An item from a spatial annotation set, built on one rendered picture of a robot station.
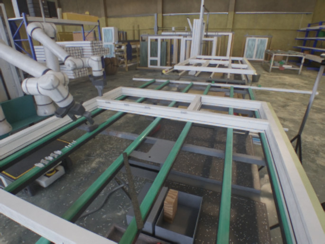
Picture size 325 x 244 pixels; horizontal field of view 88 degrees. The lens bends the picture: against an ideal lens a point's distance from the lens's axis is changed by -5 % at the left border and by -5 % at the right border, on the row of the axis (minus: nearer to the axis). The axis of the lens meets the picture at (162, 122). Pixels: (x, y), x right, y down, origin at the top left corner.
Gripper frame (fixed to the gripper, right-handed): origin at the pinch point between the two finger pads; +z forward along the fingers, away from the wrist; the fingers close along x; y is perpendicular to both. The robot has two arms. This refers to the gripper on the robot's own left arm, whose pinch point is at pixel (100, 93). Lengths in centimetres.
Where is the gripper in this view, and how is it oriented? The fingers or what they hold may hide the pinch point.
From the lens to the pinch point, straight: 176.5
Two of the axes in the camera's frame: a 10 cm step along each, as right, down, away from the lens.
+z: 0.0, 9.0, 4.3
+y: 3.5, -4.0, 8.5
